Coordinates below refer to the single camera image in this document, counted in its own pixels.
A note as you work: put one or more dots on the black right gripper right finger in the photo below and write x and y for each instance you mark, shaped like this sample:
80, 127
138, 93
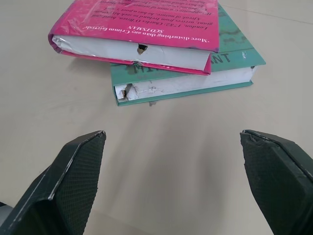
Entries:
274, 181

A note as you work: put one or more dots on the pink hardcover book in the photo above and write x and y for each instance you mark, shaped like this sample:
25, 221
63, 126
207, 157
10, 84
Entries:
137, 27

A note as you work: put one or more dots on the teal hardcover book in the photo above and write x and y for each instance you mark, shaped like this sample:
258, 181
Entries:
185, 76

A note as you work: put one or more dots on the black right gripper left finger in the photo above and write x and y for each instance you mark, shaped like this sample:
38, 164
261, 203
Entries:
66, 186

